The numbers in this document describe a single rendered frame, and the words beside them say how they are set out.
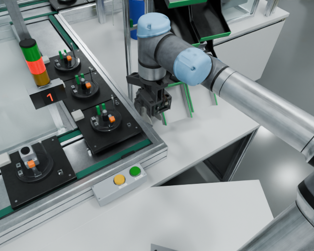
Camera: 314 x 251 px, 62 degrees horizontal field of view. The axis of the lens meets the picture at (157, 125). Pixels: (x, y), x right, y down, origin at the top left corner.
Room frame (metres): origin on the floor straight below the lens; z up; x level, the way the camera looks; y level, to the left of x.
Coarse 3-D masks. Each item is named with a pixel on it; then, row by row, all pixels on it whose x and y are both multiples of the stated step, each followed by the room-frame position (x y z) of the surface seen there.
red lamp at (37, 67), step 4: (40, 60) 0.69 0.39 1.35; (28, 64) 0.67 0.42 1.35; (32, 64) 0.67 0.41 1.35; (36, 64) 0.67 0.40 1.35; (40, 64) 0.68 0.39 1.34; (32, 68) 0.67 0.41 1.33; (36, 68) 0.67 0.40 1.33; (40, 68) 0.68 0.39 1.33; (44, 68) 0.69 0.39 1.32; (32, 72) 0.67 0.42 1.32; (36, 72) 0.67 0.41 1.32; (40, 72) 0.67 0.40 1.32
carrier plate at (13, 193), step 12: (36, 144) 0.62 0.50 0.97; (48, 144) 0.62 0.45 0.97; (60, 144) 0.63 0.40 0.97; (12, 156) 0.56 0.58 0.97; (60, 156) 0.57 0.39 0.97; (0, 168) 0.50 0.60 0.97; (12, 168) 0.50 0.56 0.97; (60, 168) 0.51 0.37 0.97; (72, 168) 0.52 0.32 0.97; (12, 180) 0.45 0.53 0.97; (48, 180) 0.46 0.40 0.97; (60, 180) 0.46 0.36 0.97; (72, 180) 0.47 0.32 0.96; (12, 192) 0.40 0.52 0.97; (24, 192) 0.40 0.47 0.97; (36, 192) 0.41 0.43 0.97; (48, 192) 0.42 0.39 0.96; (12, 204) 0.36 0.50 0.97; (24, 204) 0.37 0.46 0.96
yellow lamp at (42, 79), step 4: (44, 72) 0.68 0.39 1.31; (32, 76) 0.67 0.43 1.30; (36, 76) 0.67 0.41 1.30; (40, 76) 0.67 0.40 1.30; (44, 76) 0.68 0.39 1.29; (48, 76) 0.70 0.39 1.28; (36, 80) 0.67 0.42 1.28; (40, 80) 0.67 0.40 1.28; (44, 80) 0.68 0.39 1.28; (48, 80) 0.69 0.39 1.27; (36, 84) 0.67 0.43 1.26; (40, 84) 0.67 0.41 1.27; (44, 84) 0.67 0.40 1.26
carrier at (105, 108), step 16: (80, 112) 0.80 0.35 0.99; (96, 112) 0.80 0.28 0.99; (112, 112) 0.81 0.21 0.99; (128, 112) 0.83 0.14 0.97; (80, 128) 0.72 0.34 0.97; (96, 128) 0.71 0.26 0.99; (112, 128) 0.71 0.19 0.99; (128, 128) 0.73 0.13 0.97; (96, 144) 0.64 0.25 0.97; (112, 144) 0.65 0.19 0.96
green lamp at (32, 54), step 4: (36, 44) 0.70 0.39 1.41; (20, 48) 0.68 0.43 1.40; (24, 48) 0.67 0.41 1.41; (28, 48) 0.67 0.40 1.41; (32, 48) 0.68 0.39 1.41; (36, 48) 0.69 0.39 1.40; (24, 52) 0.67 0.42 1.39; (28, 52) 0.67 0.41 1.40; (32, 52) 0.67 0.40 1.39; (36, 52) 0.68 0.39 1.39; (24, 56) 0.67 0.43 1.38; (28, 56) 0.67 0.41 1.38; (32, 56) 0.67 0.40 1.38; (36, 56) 0.68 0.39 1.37; (40, 56) 0.69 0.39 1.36; (28, 60) 0.67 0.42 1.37; (32, 60) 0.67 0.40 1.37; (36, 60) 0.67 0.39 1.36
